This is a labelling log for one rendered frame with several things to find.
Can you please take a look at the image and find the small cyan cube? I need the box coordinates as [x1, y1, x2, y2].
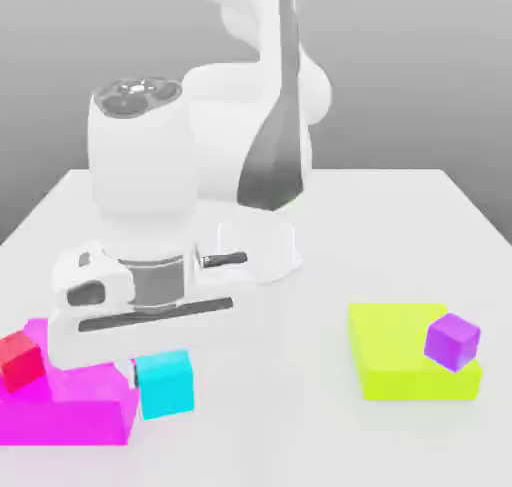
[134, 348, 196, 421]

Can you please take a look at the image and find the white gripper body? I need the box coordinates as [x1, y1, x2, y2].
[46, 295, 238, 372]

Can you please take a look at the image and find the large magenta box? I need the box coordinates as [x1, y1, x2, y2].
[0, 316, 142, 447]

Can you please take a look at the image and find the small red cube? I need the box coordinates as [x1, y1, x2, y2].
[0, 330, 48, 395]

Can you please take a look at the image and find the large yellow-green box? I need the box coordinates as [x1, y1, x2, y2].
[346, 302, 484, 401]

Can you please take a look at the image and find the small purple cube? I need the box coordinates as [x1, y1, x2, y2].
[423, 312, 482, 373]

